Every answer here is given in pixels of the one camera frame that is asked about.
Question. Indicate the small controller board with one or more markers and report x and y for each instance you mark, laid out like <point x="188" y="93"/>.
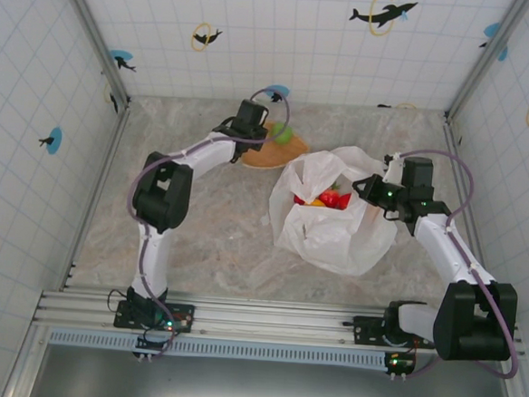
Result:
<point x="154" y="346"/>
<point x="400" y="364"/>

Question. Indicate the wooden heart-shaped bowl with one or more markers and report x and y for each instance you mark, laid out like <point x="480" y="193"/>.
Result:
<point x="276" y="156"/>

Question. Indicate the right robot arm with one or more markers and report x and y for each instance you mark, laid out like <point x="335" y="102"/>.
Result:
<point x="442" y="252"/>

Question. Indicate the aluminium corner post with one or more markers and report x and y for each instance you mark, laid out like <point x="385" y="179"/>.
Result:
<point x="98" y="41"/>
<point x="485" y="64"/>

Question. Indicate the red round fruit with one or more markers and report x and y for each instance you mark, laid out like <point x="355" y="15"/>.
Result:
<point x="299" y="199"/>

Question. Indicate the white plastic bag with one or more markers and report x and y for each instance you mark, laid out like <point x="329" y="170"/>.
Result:
<point x="334" y="244"/>

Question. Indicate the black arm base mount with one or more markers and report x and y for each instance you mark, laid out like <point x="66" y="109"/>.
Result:
<point x="185" y="313"/>
<point x="366" y="326"/>

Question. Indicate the aluminium side rail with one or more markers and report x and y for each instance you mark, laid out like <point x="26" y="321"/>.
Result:
<point x="453" y="134"/>
<point x="107" y="162"/>

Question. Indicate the yellow round fruit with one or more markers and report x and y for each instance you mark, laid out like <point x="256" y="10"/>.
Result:
<point x="314" y="203"/>

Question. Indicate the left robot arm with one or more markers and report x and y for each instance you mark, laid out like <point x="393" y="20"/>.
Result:
<point x="160" y="191"/>

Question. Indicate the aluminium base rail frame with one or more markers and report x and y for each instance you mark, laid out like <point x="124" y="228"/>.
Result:
<point x="274" y="319"/>

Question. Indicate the green apple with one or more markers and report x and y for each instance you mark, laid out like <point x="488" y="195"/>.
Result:
<point x="285" y="136"/>

